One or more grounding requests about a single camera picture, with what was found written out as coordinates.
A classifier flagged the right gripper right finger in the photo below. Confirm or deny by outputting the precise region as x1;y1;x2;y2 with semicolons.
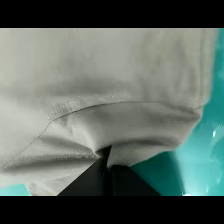
110;164;162;197

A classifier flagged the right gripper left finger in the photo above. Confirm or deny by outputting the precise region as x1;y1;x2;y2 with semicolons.
57;145;112;197

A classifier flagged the white T-shirt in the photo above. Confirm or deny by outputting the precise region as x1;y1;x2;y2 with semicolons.
0;28;219;197

